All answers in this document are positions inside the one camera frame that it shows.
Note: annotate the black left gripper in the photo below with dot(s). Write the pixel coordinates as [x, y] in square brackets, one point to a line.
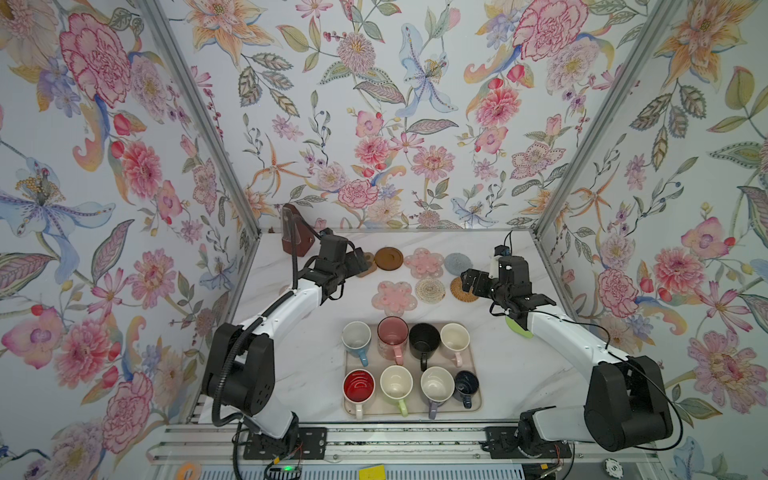
[353, 267]

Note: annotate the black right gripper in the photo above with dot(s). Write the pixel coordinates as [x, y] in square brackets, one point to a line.
[483, 279]

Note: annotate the brown paw shaped coaster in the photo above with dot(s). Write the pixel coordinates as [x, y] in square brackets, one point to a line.
[371, 265]

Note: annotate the woven rattan round coaster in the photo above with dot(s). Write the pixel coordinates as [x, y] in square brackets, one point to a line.
[456, 289]

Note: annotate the grey blue round coaster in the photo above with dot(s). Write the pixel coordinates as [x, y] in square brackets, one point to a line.
[457, 263]

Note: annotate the brown round wooden coaster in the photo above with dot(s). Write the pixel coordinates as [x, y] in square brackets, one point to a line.
[388, 258]

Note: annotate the white embroidered round coaster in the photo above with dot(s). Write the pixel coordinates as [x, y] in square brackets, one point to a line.
[430, 291]

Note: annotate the pink flower coaster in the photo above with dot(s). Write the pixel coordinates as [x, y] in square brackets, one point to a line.
[424, 264]
[394, 298]

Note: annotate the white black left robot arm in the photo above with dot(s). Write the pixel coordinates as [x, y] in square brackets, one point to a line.
[239, 375]

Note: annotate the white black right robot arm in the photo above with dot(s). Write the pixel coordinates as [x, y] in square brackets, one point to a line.
[625, 406]

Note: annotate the green silicone spatula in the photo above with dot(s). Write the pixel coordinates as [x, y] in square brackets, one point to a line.
[516, 328]

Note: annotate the brown wooden metronome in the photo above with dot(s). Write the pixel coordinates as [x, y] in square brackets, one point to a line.
[297, 236]

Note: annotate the black mug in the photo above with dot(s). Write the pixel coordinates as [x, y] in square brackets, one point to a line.
[424, 341]

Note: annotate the small dark navy mug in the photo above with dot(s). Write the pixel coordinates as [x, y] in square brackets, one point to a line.
[466, 385]

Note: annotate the beige serving tray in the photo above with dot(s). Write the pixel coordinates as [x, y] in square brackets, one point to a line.
[380, 407]

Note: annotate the red interior white mug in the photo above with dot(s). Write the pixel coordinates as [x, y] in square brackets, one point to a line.
[358, 389]

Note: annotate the yellow sticky note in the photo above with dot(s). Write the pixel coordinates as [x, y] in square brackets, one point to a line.
[377, 472]

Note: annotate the orange tape roll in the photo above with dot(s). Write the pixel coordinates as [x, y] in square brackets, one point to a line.
[189, 471]

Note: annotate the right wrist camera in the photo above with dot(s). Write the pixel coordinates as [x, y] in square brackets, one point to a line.
[502, 251]

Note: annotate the cream mug pink handle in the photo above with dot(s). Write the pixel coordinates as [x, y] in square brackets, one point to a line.
[454, 341]

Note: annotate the white mug blue handle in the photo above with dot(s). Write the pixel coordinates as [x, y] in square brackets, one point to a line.
[356, 337]

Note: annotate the white mug purple handle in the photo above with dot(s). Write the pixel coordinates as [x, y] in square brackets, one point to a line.
[437, 387]

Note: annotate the cream mug green handle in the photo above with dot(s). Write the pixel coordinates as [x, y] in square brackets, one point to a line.
[396, 383]

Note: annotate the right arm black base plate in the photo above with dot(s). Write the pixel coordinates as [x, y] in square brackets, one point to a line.
[505, 442]

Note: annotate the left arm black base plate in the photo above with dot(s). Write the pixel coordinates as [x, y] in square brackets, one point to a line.
[307, 443]

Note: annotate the aluminium front rail frame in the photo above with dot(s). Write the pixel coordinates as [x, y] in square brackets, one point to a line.
[419, 450]

